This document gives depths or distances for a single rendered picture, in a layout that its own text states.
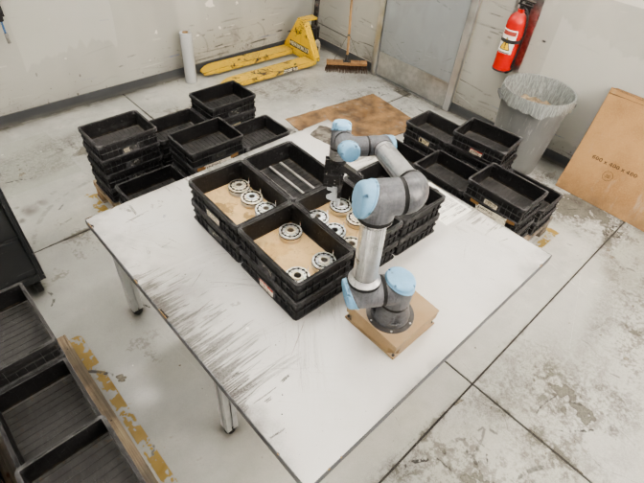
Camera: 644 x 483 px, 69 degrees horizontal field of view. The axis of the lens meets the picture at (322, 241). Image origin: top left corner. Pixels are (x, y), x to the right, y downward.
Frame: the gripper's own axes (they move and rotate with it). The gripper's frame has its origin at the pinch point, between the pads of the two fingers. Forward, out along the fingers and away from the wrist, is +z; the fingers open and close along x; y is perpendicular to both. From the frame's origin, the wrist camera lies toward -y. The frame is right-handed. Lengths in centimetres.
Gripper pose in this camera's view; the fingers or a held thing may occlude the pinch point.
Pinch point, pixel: (338, 200)
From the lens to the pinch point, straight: 198.0
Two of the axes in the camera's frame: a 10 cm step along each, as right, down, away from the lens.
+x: -0.5, 6.1, -7.9
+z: -0.8, 7.9, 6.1
